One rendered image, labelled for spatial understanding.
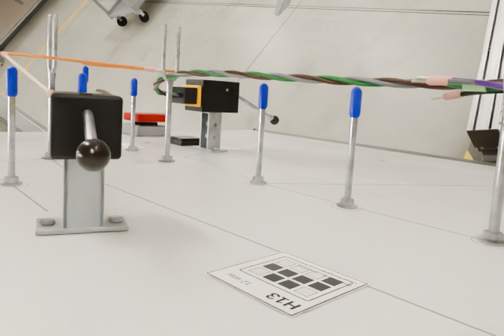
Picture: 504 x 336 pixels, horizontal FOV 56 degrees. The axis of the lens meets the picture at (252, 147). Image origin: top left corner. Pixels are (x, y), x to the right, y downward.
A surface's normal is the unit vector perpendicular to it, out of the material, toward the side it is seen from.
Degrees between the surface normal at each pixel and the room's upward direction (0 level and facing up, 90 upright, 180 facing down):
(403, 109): 0
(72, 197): 75
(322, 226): 53
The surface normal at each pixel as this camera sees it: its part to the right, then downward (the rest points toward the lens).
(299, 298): 0.06, -0.99
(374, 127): -0.56, -0.57
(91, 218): 0.38, 0.13
